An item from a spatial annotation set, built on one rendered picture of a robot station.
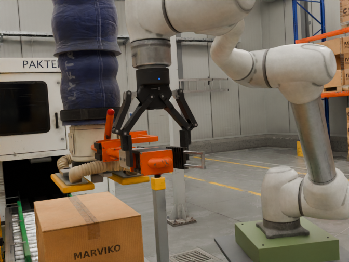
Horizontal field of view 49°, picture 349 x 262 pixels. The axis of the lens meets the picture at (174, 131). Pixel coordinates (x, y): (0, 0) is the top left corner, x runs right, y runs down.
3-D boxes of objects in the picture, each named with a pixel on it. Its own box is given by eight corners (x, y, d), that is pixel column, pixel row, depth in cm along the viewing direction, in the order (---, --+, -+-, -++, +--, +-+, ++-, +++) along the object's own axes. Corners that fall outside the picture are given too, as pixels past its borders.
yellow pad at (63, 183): (50, 179, 152) (49, 166, 151) (76, 175, 156) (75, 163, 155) (63, 194, 121) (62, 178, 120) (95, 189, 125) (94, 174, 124)
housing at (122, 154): (118, 166, 101) (117, 149, 101) (143, 163, 104) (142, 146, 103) (126, 169, 94) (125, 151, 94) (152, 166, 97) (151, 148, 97)
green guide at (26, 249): (9, 211, 355) (8, 201, 354) (21, 209, 359) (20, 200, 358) (11, 274, 208) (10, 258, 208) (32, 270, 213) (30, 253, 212)
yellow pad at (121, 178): (98, 173, 159) (97, 161, 159) (122, 170, 163) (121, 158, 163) (122, 185, 128) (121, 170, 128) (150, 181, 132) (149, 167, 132)
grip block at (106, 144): (94, 159, 121) (92, 141, 120) (124, 156, 124) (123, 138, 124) (100, 162, 113) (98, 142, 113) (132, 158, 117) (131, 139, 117)
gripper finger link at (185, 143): (179, 130, 92) (182, 130, 92) (180, 159, 92) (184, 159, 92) (184, 130, 89) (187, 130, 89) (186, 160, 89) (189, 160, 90)
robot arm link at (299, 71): (311, 196, 170) (366, 200, 157) (303, 225, 159) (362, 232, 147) (270, 38, 130) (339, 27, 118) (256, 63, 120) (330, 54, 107)
